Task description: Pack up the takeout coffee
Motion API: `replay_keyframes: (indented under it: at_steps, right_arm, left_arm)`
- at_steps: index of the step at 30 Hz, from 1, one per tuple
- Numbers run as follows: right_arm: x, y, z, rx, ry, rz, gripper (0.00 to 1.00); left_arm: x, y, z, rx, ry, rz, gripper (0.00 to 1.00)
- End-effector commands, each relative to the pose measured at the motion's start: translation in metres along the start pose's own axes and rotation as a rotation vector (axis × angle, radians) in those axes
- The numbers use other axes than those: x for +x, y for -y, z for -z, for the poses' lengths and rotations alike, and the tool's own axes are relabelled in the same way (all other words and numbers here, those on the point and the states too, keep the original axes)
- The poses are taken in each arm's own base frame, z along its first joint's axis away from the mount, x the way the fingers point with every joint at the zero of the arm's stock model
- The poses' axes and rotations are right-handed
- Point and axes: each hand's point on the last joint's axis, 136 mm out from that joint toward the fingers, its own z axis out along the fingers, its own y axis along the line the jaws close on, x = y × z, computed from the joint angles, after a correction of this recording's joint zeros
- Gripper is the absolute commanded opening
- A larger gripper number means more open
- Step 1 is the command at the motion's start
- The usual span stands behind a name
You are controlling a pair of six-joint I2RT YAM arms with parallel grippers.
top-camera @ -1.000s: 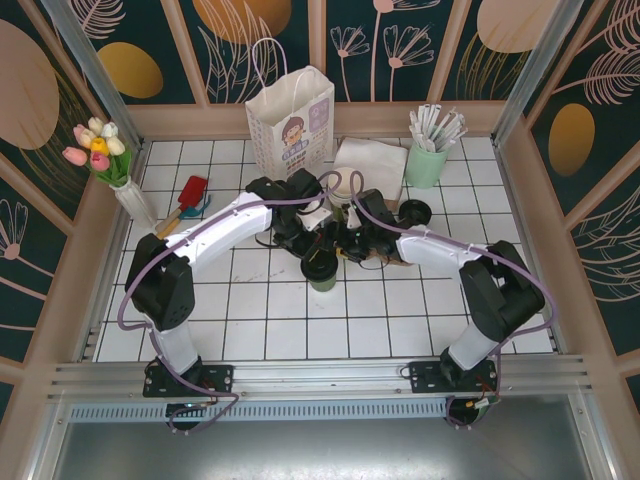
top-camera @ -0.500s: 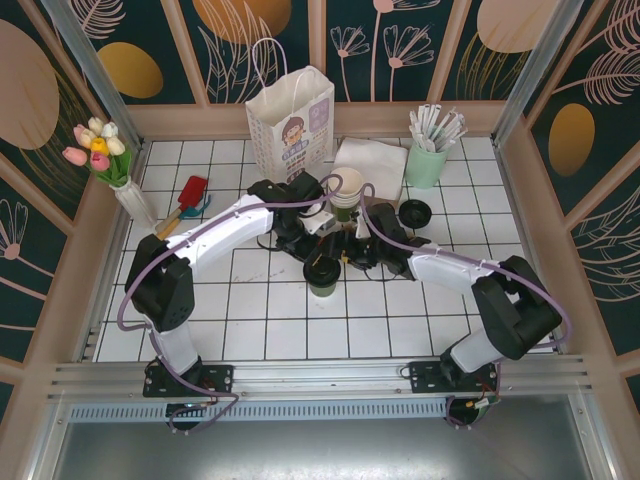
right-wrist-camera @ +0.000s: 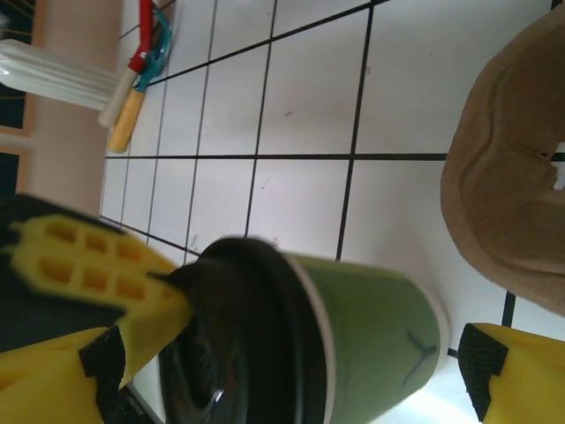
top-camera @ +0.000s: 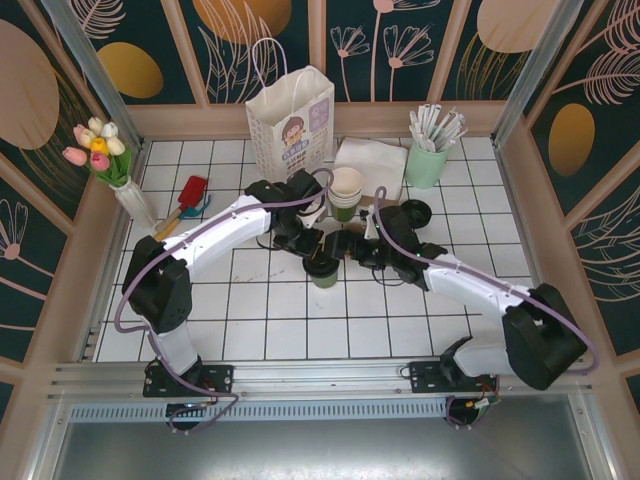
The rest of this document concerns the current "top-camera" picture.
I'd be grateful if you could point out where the green paper coffee cup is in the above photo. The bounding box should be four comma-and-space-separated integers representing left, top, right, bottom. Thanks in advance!
304, 264, 343, 290

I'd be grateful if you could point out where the white cartoon print paper bag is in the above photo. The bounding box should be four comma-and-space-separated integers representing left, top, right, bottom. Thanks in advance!
244, 37, 336, 194

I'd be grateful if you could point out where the stack of green paper cups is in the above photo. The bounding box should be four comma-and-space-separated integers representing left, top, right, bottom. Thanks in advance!
327, 167, 365, 223

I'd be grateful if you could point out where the mint green straw holder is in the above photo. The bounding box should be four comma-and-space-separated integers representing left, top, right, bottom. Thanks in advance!
403, 138, 450, 190

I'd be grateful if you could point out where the stack of white napkins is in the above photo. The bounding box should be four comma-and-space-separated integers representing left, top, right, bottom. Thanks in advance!
333, 137, 409, 200

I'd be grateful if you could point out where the white wrapped straw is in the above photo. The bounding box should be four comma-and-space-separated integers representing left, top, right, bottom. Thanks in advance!
435, 106, 459, 151
417, 103, 434, 149
425, 103, 442, 150
440, 112, 466, 152
445, 124, 469, 151
408, 110, 427, 147

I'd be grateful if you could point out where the white ribbed vase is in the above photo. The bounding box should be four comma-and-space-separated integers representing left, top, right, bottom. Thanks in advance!
114, 180, 160, 229

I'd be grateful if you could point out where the teal toy rake wooden handle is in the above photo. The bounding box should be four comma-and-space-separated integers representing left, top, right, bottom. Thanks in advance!
172, 194, 215, 224

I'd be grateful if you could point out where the red toy shovel wooden handle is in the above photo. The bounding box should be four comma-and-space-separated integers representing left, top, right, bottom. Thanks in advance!
153, 175, 210, 240

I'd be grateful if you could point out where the aluminium mounting rail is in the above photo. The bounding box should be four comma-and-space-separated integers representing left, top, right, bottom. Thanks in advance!
47, 353, 597, 403

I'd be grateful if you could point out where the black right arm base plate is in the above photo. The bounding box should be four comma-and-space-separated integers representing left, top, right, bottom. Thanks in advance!
408, 359, 501, 395

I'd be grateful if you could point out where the grey slotted cable duct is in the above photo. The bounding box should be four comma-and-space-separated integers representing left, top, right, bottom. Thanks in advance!
67, 402, 451, 422

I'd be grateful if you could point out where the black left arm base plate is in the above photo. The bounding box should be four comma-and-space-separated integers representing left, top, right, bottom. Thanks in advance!
143, 363, 236, 399

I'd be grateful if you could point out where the black round cable port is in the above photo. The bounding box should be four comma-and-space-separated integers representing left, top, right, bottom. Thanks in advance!
166, 401, 212, 435
446, 396, 501, 430

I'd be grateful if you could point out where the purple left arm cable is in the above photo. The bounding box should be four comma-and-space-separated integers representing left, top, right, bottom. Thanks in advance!
114, 168, 336, 437

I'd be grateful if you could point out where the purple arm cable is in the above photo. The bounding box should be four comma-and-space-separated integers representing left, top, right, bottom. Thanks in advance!
114, 168, 336, 437
373, 186, 601, 431

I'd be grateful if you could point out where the aluminium frame post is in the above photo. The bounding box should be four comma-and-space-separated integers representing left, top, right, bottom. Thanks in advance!
39, 0, 147, 147
491, 0, 587, 149

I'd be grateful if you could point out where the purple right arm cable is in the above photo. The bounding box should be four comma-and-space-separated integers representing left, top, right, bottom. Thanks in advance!
373, 186, 601, 431

